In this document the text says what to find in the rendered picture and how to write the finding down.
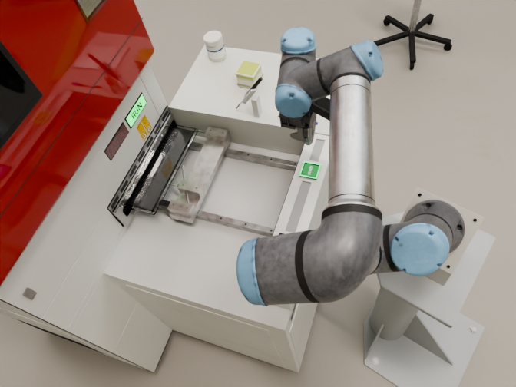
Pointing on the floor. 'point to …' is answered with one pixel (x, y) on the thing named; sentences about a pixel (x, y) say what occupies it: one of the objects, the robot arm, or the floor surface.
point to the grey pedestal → (425, 322)
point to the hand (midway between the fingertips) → (311, 141)
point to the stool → (413, 32)
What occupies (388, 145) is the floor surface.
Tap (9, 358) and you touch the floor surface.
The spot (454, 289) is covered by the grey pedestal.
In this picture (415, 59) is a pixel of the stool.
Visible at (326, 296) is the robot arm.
